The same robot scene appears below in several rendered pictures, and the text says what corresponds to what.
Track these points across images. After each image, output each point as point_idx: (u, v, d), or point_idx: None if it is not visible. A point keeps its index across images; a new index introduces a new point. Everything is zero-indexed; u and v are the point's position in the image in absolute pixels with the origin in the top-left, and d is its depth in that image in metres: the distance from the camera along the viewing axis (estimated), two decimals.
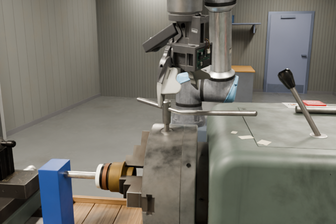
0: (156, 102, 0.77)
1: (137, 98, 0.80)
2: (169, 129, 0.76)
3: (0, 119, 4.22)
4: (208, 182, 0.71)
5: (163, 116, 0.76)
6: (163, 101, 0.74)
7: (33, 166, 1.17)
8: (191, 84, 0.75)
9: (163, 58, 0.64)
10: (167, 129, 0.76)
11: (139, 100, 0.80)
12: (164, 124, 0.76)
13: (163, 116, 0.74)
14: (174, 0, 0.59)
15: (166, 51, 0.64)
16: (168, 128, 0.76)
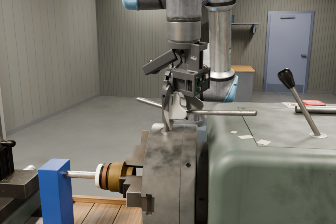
0: (156, 102, 0.77)
1: (137, 98, 0.80)
2: (169, 129, 0.76)
3: (0, 119, 4.22)
4: (208, 182, 0.71)
5: (163, 116, 0.76)
6: None
7: (33, 166, 1.17)
8: None
9: (164, 88, 0.66)
10: (167, 129, 0.76)
11: (139, 100, 0.80)
12: (164, 124, 0.76)
13: (163, 116, 0.74)
14: (174, 30, 0.61)
15: (165, 81, 0.66)
16: (168, 128, 0.76)
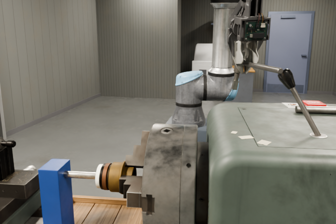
0: None
1: (229, 46, 0.90)
2: (237, 79, 0.83)
3: (0, 119, 4.22)
4: (208, 182, 0.71)
5: None
6: None
7: (33, 166, 1.17)
8: (243, 65, 0.79)
9: (228, 35, 0.75)
10: (235, 78, 0.83)
11: None
12: (234, 73, 0.83)
13: (234, 64, 0.82)
14: None
15: (228, 29, 0.74)
16: (236, 77, 0.83)
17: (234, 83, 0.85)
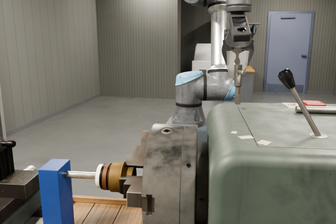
0: (238, 70, 0.79)
1: (245, 72, 0.73)
2: (237, 92, 0.85)
3: (0, 119, 4.22)
4: (208, 182, 0.71)
5: (238, 81, 0.82)
6: (238, 66, 0.82)
7: (33, 166, 1.17)
8: None
9: (253, 46, 0.84)
10: (238, 92, 0.84)
11: (242, 75, 0.73)
12: (240, 88, 0.83)
13: (241, 79, 0.83)
14: None
15: (253, 40, 0.84)
16: (238, 91, 0.84)
17: (238, 99, 0.83)
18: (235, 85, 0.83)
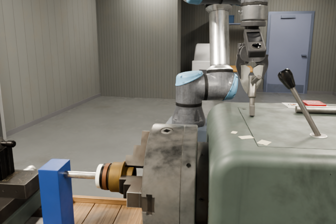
0: (253, 79, 0.80)
1: (260, 75, 0.74)
2: (251, 104, 0.83)
3: (0, 119, 4.22)
4: (208, 182, 0.71)
5: (252, 92, 0.82)
6: (253, 77, 0.82)
7: (33, 166, 1.17)
8: None
9: (267, 61, 0.84)
10: (252, 103, 0.83)
11: (257, 78, 0.74)
12: (254, 99, 0.82)
13: (256, 90, 0.83)
14: (267, 11, 0.84)
15: (268, 55, 0.84)
16: (252, 102, 0.83)
17: (252, 110, 0.82)
18: (250, 95, 0.82)
